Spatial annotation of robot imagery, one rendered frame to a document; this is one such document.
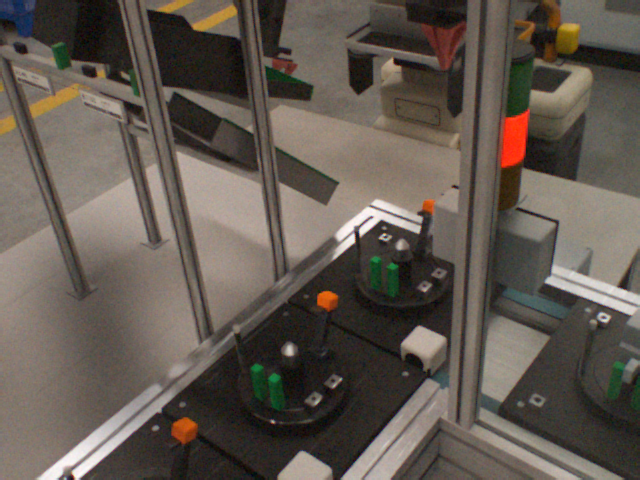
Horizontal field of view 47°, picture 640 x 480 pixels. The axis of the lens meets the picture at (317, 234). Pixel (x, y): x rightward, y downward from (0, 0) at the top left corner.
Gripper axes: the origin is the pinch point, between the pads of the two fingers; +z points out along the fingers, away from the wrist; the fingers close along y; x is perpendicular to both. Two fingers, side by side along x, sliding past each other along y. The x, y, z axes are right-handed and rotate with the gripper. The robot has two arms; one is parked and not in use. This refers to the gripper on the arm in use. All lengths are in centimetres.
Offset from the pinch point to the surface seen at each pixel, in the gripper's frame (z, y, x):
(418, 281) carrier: 23.9, 8.0, -19.5
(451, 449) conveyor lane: 32, 24, -36
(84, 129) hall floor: 122, -253, 89
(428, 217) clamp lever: 17.8, 5.4, -12.7
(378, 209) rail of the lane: 27.3, -9.9, -3.6
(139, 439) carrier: 26, -5, -61
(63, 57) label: -10, -31, -41
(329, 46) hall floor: 121, -210, 232
